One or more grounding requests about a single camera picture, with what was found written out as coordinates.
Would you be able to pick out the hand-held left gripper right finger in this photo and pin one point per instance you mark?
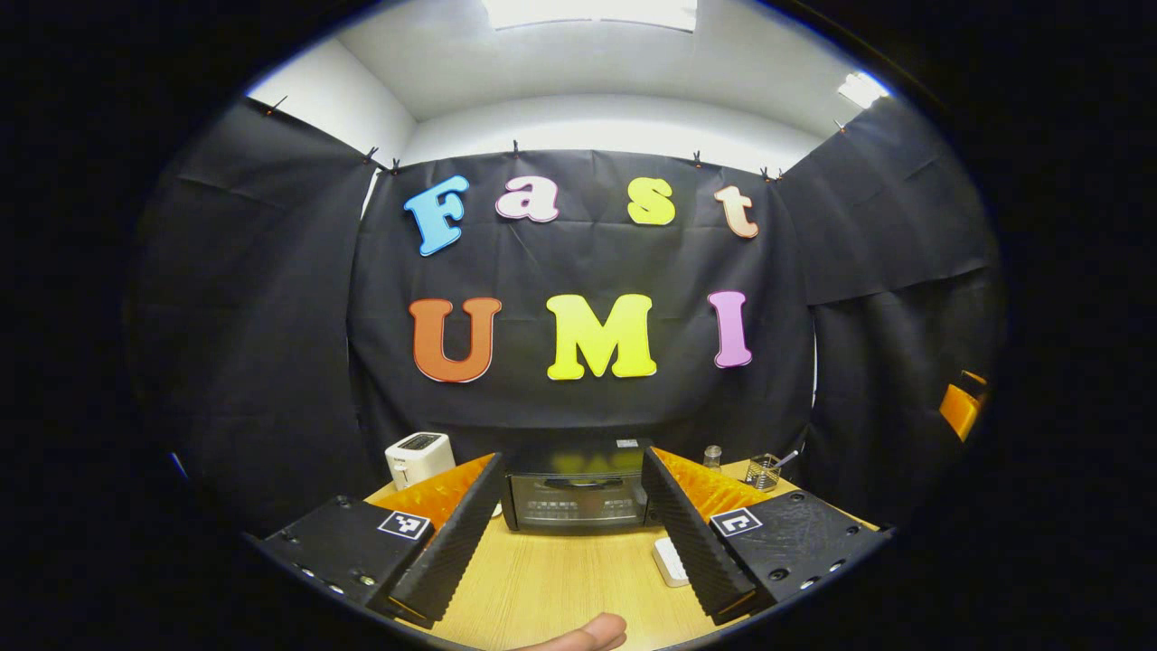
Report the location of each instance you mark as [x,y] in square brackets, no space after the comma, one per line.
[691,533]

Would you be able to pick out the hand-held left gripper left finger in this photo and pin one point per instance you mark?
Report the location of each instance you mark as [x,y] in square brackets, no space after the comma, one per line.
[452,538]

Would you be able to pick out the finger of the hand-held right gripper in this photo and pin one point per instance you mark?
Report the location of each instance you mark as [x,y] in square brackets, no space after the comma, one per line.
[958,411]

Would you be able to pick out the black electric oven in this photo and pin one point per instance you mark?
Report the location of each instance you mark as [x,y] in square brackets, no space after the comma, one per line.
[574,502]

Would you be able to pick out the small white dish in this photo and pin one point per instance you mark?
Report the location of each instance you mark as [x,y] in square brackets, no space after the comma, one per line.
[670,562]

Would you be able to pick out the clear glass bottle yellow label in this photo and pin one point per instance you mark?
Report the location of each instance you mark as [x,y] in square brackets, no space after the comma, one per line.
[712,458]

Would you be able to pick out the white toaster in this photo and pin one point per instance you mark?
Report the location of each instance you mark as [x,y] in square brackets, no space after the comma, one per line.
[418,459]

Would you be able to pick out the clear glass jar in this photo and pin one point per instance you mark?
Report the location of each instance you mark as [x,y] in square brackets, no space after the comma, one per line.
[762,473]

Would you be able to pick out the small ceiling light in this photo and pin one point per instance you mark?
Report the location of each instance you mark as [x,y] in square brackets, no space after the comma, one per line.
[863,89]

